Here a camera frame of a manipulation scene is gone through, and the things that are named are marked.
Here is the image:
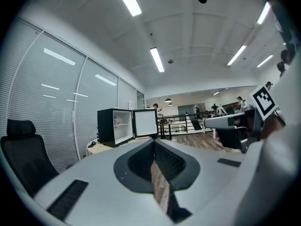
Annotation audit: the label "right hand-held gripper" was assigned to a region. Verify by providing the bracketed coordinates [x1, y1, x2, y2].
[203, 83, 279, 154]

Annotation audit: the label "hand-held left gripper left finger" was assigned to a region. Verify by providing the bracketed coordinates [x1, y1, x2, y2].
[34, 139, 174, 226]

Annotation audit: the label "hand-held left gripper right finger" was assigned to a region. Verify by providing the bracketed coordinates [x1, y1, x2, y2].
[154, 139, 248, 226]

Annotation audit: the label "black mini fridge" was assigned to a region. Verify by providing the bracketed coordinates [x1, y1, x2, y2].
[97, 108, 159, 148]

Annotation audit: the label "person's right hand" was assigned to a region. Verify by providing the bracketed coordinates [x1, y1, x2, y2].
[259, 113, 286, 141]

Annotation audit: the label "round table with checkered cloth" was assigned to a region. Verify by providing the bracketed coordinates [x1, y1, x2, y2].
[86, 137, 151, 158]

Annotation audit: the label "black metal railing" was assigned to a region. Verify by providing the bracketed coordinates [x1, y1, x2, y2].
[157, 110, 217, 134]

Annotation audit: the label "wooden work table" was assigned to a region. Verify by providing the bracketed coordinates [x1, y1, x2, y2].
[158, 122, 180, 137]

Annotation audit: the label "black mesh office chair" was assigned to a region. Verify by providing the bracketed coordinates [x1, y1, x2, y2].
[0, 118, 59, 198]

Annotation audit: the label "white window blinds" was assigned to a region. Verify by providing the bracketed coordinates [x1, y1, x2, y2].
[0, 17, 138, 169]

